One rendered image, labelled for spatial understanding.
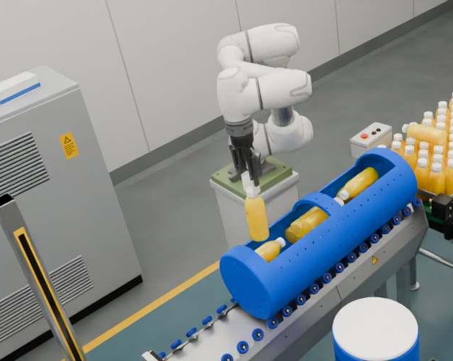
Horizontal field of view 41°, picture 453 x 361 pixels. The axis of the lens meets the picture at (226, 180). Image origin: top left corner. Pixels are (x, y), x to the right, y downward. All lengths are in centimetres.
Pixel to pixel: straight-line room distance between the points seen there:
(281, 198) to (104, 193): 116
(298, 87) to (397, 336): 87
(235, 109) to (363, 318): 85
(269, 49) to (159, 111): 291
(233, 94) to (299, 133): 101
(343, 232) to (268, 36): 79
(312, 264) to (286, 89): 72
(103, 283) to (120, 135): 156
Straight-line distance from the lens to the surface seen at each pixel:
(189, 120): 539
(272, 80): 187
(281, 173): 293
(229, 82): 184
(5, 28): 454
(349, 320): 218
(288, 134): 279
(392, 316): 219
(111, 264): 390
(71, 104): 339
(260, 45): 238
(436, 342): 350
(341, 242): 236
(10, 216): 198
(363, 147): 299
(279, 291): 219
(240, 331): 235
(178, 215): 464
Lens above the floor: 262
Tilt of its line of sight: 32 degrees down
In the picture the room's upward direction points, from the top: 12 degrees counter-clockwise
